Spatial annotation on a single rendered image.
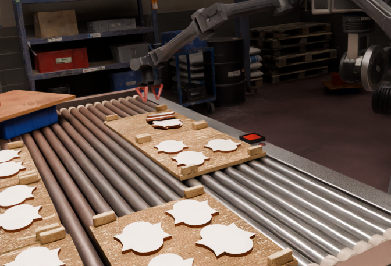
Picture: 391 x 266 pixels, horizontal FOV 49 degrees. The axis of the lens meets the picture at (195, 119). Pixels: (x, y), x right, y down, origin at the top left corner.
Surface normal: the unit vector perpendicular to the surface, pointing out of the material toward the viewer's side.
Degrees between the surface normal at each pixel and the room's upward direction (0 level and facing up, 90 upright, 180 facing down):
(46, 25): 84
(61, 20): 92
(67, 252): 0
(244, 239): 0
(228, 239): 0
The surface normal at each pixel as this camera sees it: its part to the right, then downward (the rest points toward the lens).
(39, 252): -0.07, -0.96
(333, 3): -0.69, 0.25
